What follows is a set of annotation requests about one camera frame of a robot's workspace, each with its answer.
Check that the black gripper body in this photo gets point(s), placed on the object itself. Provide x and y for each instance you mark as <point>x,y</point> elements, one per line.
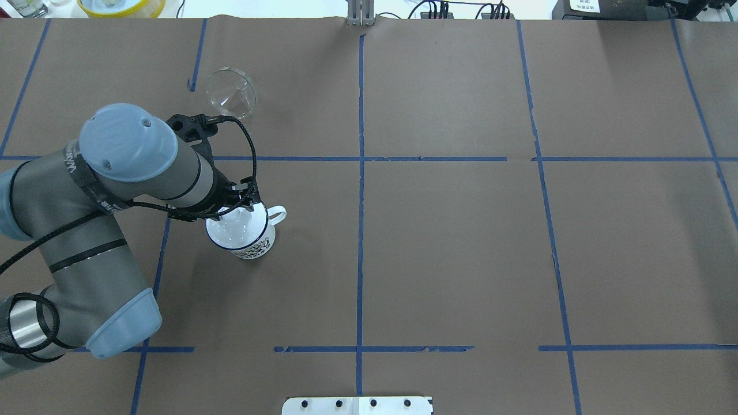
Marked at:
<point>223,192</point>

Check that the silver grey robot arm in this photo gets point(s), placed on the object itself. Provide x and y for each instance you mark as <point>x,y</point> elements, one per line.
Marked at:
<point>64,204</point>

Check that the clear plastic funnel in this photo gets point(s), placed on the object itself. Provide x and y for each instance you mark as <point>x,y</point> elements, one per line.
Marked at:
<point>232,92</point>

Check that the white enamel mug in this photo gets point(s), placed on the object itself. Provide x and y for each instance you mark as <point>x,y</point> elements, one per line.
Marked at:
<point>247,233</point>

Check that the yellow white tape roll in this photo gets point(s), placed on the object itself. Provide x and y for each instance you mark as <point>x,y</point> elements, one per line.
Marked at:
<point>122,9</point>

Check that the clear plastic bottle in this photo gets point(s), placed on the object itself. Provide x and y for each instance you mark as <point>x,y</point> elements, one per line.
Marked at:
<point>29,8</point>

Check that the brown paper table cover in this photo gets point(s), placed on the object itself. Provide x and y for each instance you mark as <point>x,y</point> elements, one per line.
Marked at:
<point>533,217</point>

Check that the black desktop box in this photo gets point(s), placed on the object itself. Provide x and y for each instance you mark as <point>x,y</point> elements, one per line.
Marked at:
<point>610,11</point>

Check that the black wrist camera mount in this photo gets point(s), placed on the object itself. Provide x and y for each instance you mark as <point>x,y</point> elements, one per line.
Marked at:
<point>195,130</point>

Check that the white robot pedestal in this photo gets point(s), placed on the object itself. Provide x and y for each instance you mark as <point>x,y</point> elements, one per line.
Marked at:
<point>359,405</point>

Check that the aluminium frame post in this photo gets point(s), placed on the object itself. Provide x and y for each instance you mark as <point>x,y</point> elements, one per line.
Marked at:
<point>360,13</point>

